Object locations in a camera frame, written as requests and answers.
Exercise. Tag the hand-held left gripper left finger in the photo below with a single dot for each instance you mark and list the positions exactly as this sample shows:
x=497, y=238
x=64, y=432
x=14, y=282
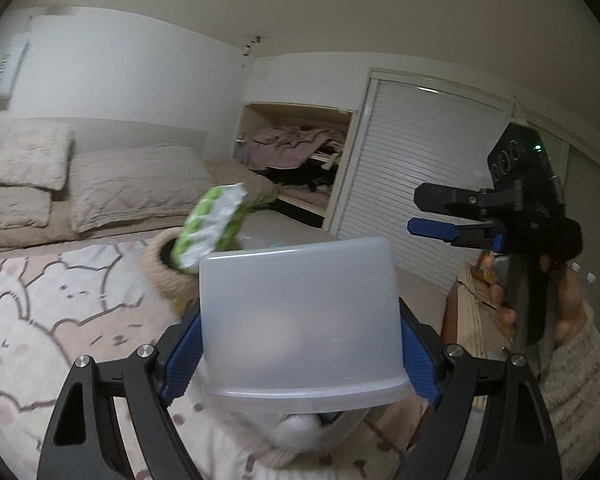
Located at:
x=185, y=355

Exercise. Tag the wooden closet niche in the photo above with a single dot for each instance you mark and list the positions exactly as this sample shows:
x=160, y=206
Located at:
x=260, y=115

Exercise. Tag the person's right hand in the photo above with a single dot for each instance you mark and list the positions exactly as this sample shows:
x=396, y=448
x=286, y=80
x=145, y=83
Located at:
x=570, y=300

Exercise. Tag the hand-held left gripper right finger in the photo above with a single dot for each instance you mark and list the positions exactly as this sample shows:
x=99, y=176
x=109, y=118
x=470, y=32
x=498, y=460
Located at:
x=420, y=355

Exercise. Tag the folded beige quilt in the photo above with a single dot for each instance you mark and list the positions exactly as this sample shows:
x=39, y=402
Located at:
x=12, y=207

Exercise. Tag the beige bed sheet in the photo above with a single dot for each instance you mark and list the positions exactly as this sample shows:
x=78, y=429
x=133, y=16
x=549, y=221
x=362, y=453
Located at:
x=290, y=227

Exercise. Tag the fluffy cream pillow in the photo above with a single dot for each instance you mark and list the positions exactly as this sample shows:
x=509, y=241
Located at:
x=30, y=155

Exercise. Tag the pile of dark clothes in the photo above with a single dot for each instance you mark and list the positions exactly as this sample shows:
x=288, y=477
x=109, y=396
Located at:
x=305, y=177

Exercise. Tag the grey bed headboard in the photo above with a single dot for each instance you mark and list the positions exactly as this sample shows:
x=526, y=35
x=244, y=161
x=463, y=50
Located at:
x=130, y=132

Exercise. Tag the pile of pink clothes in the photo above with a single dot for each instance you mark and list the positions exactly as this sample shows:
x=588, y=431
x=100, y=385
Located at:
x=290, y=145

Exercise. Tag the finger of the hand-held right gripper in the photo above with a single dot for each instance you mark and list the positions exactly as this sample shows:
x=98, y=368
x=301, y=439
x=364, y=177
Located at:
x=445, y=199
x=430, y=227

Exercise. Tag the large beige pillow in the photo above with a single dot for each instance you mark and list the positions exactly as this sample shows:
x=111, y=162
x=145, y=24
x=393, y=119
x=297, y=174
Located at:
x=135, y=185

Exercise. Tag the ceiling track spotlight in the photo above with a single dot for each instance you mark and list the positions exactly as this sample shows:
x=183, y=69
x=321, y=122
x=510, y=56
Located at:
x=252, y=45

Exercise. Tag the white plush pompom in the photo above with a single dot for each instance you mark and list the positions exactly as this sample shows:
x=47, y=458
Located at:
x=295, y=432

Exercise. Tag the white hanging wall organiser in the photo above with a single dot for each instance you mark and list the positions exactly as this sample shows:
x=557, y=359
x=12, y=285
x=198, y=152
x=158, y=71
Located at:
x=10, y=70

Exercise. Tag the translucent white plastic box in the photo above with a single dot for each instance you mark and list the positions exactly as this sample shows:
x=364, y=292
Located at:
x=300, y=310

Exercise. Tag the green cotton pad packet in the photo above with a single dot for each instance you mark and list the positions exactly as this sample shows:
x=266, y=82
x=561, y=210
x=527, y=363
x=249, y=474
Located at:
x=207, y=225

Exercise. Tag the white louvred closet door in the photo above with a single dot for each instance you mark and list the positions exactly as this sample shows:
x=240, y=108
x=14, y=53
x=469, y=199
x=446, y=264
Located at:
x=430, y=140

